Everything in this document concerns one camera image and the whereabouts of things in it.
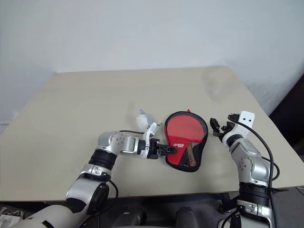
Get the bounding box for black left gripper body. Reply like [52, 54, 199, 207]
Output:
[147, 138, 161, 160]

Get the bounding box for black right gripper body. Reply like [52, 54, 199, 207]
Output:
[219, 114, 241, 138]

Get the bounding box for red black paddle case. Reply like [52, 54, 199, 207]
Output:
[157, 108, 209, 173]

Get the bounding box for red table tennis paddle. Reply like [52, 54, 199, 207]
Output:
[167, 114, 206, 167]

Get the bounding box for small white grey soft object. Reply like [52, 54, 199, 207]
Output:
[134, 109, 155, 128]

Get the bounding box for dark furniture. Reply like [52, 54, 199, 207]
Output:
[268, 70, 304, 163]

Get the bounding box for dark rounded shape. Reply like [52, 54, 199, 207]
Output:
[113, 206, 148, 228]
[175, 206, 202, 228]

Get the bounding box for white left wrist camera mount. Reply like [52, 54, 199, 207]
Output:
[139, 122, 158, 159]

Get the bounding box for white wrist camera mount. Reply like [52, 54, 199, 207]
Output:
[139, 122, 158, 159]
[222, 110, 256, 143]

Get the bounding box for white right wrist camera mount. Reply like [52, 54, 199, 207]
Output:
[222, 110, 256, 143]

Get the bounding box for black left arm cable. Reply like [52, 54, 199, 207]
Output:
[118, 129, 146, 134]

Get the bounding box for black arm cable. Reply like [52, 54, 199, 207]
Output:
[118, 129, 146, 134]
[228, 115, 289, 228]

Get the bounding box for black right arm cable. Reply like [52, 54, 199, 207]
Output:
[228, 115, 289, 228]

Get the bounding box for white tangled cords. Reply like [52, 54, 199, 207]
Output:
[0, 205, 24, 225]

